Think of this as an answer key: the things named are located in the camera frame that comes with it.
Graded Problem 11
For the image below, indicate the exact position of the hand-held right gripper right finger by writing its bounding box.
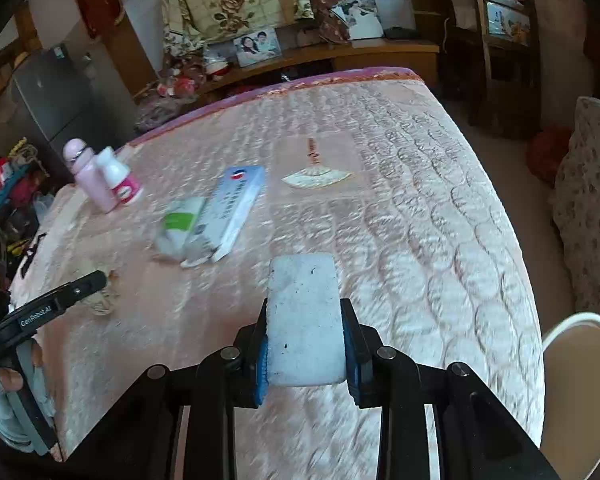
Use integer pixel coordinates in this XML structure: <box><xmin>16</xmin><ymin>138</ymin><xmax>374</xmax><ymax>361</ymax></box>
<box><xmin>340</xmin><ymin>297</ymin><xmax>562</xmax><ymax>480</ymax></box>

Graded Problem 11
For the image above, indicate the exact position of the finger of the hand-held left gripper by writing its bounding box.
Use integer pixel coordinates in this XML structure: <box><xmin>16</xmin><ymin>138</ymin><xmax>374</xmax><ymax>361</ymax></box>
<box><xmin>55</xmin><ymin>270</ymin><xmax>108</xmax><ymax>311</ymax></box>

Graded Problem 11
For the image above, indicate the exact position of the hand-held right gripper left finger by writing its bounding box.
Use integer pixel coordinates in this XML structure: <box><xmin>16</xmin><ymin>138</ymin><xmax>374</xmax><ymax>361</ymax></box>
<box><xmin>87</xmin><ymin>297</ymin><xmax>272</xmax><ymax>480</ymax></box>

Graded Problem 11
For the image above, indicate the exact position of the white foam block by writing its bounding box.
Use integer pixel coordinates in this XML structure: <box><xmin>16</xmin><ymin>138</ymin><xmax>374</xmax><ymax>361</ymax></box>
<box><xmin>267</xmin><ymin>255</ymin><xmax>347</xmax><ymax>389</ymax></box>

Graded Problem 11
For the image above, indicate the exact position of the white round bin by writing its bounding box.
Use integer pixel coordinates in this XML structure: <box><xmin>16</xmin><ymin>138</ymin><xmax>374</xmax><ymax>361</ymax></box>
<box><xmin>540</xmin><ymin>311</ymin><xmax>600</xmax><ymax>480</ymax></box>

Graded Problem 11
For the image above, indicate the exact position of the person's left hand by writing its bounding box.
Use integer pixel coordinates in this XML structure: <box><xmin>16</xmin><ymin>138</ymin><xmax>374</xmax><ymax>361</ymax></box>
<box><xmin>0</xmin><ymin>366</ymin><xmax>27</xmax><ymax>442</ymax></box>

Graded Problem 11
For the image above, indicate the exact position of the beige crumpled tissue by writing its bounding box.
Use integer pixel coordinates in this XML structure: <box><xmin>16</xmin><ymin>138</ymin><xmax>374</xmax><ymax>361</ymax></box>
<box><xmin>77</xmin><ymin>260</ymin><xmax>119</xmax><ymax>317</ymax></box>

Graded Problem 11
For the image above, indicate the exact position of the white pill bottle pink label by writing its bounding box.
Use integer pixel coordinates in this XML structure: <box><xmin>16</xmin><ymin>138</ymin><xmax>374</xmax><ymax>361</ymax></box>
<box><xmin>96</xmin><ymin>146</ymin><xmax>145</xmax><ymax>206</ymax></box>

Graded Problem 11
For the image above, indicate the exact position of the green and white box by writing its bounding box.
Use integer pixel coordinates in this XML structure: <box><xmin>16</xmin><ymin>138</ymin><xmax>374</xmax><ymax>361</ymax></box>
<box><xmin>152</xmin><ymin>196</ymin><xmax>216</xmax><ymax>269</ymax></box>

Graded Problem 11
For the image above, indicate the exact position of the blue and white medicine box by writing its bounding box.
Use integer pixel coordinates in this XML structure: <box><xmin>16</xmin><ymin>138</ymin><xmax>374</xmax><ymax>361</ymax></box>
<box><xmin>195</xmin><ymin>164</ymin><xmax>266</xmax><ymax>264</ymax></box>

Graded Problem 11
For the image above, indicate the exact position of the grey refrigerator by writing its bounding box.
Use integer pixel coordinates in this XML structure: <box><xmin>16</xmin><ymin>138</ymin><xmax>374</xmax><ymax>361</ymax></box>
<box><xmin>10</xmin><ymin>42</ymin><xmax>100</xmax><ymax>176</ymax></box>

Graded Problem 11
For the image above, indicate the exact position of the red and white flower bunch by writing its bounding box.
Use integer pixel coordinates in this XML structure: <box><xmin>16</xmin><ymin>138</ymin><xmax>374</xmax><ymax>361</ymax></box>
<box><xmin>157</xmin><ymin>50</ymin><xmax>231</xmax><ymax>98</ymax></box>

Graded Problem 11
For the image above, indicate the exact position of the floral cream cloth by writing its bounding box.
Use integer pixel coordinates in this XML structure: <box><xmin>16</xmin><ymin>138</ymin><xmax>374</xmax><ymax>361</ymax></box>
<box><xmin>547</xmin><ymin>96</ymin><xmax>600</xmax><ymax>317</ymax></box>

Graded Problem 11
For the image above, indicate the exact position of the red bag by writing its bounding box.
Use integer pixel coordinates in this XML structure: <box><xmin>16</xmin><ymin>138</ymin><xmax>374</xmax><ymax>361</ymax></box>
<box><xmin>525</xmin><ymin>125</ymin><xmax>577</xmax><ymax>187</ymax></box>

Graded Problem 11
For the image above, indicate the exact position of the framed couple photo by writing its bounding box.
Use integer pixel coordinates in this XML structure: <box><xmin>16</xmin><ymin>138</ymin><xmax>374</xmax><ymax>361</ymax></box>
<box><xmin>232</xmin><ymin>30</ymin><xmax>283</xmax><ymax>68</ymax></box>

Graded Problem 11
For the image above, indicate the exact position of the wedding photo print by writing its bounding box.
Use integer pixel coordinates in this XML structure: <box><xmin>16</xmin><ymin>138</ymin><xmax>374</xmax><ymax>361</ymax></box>
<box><xmin>330</xmin><ymin>0</ymin><xmax>386</xmax><ymax>41</ymax></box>

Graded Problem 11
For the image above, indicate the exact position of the dark wooden rack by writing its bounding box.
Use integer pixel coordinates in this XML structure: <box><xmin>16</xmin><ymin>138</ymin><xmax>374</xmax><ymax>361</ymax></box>
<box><xmin>445</xmin><ymin>0</ymin><xmax>544</xmax><ymax>137</ymax></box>

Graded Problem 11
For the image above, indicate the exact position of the brown patterned cloth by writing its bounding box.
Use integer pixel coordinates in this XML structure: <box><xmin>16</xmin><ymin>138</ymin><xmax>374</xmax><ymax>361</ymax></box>
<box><xmin>307</xmin><ymin>0</ymin><xmax>361</xmax><ymax>44</ymax></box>

